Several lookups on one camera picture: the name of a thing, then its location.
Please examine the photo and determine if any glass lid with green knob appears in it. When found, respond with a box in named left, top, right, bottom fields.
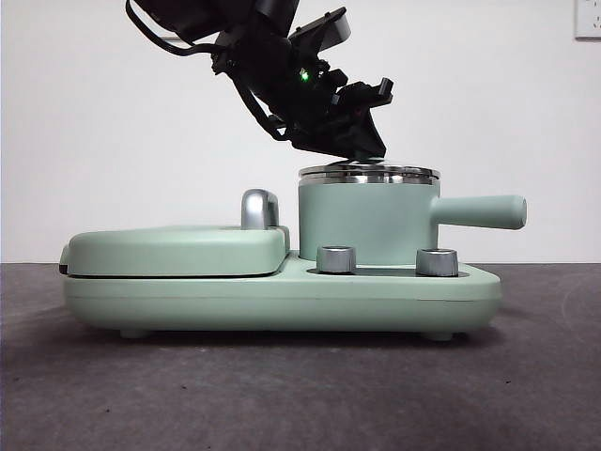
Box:
left=298, top=157, right=441, bottom=182

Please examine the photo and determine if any mint green steamer pot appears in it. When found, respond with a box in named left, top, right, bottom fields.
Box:
left=298, top=174, right=528, bottom=262

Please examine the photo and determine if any silver control knob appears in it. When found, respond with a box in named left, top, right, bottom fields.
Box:
left=415, top=247, right=459, bottom=277
left=316, top=244, right=357, bottom=274

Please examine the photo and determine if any mint green breakfast machine base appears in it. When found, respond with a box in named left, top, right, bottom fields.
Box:
left=61, top=250, right=502, bottom=342

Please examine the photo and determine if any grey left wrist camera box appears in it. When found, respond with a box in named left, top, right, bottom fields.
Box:
left=288, top=8, right=352, bottom=54

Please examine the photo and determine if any white wall socket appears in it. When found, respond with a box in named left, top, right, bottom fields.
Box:
left=575, top=0, right=601, bottom=41

